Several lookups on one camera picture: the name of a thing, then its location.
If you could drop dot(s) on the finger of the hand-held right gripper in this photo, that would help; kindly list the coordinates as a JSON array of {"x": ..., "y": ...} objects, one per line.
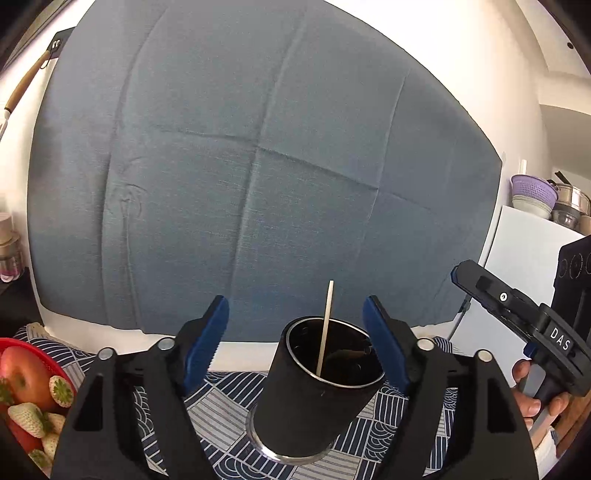
[{"x": 485, "y": 288}]

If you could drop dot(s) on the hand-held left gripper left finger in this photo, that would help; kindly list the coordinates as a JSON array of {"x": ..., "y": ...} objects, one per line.
[{"x": 207, "y": 341}]

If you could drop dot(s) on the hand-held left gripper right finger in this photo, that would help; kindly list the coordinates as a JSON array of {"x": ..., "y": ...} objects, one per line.
[{"x": 383, "y": 337}]

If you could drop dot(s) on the wooden chopstick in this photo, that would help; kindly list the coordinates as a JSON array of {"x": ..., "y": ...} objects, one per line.
[{"x": 327, "y": 318}]

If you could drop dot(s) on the black utensil holder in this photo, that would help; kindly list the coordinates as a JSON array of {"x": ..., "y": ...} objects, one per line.
[{"x": 300, "y": 406}]

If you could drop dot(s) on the person's right hand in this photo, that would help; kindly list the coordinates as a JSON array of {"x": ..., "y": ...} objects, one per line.
[{"x": 521, "y": 392}]

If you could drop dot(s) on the blue patterned tablecloth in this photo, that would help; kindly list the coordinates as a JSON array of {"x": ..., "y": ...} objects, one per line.
[{"x": 217, "y": 415}]

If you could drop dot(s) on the stack of white bowls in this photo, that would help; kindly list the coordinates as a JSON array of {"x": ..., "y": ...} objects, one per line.
[{"x": 531, "y": 212}]

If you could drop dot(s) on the steel bowl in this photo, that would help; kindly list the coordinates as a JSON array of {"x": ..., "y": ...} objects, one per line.
[{"x": 564, "y": 219}]

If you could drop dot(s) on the purple colander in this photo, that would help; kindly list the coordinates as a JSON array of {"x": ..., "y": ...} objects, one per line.
[{"x": 533, "y": 187}]

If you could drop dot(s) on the steel pot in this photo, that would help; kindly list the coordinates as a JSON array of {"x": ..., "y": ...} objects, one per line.
[{"x": 572, "y": 198}]

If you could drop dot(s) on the blue cloth backdrop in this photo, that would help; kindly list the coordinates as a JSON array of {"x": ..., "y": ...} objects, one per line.
[{"x": 254, "y": 161}]

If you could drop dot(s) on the red apple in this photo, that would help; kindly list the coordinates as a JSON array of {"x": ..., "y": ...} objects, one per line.
[{"x": 23, "y": 374}]

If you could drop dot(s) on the pile of white strawberries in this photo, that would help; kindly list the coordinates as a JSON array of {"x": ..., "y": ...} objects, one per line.
[{"x": 25, "y": 417}]

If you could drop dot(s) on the glass jar with pink lid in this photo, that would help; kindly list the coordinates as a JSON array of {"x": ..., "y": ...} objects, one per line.
[{"x": 9, "y": 270}]

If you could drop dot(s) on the red bowl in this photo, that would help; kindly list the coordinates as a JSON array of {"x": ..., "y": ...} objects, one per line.
[{"x": 14, "y": 438}]

